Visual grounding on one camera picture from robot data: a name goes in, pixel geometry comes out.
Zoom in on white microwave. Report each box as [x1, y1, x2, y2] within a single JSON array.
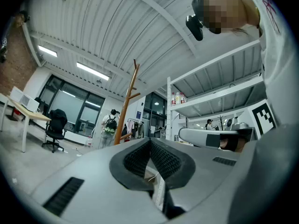
[[20, 94, 40, 113]]

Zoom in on black head-mounted camera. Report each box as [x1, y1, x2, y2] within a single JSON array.
[[185, 0, 205, 42]]

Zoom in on glass door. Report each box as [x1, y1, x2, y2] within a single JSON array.
[[142, 91, 168, 140]]

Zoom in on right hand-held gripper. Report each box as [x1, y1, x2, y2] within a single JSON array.
[[178, 98, 278, 149]]

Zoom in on large dark framed window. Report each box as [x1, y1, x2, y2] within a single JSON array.
[[37, 74, 106, 137]]

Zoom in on wooden desk with white legs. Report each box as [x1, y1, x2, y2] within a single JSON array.
[[0, 93, 52, 153]]

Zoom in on person's head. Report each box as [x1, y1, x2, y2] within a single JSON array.
[[191, 0, 261, 35]]

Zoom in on white metal shelving unit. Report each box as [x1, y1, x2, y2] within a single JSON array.
[[166, 40, 268, 142]]

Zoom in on black office chair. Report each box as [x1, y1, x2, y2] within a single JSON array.
[[41, 108, 68, 154]]

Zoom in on wooden coat stand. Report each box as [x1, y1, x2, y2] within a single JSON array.
[[114, 59, 141, 146]]

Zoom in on person's white shirt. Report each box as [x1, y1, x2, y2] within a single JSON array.
[[242, 0, 299, 130]]

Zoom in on white box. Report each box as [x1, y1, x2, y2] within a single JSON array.
[[9, 85, 24, 102]]

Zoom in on ceiling strip light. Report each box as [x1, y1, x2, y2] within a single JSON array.
[[38, 45, 58, 58], [76, 62, 110, 81]]

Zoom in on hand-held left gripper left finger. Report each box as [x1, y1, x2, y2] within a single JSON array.
[[30, 137, 168, 224]]

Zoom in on garments on clothes rail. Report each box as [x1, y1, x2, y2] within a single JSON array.
[[121, 118, 145, 139]]

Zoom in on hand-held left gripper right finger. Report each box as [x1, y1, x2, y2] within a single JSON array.
[[150, 137, 242, 220]]

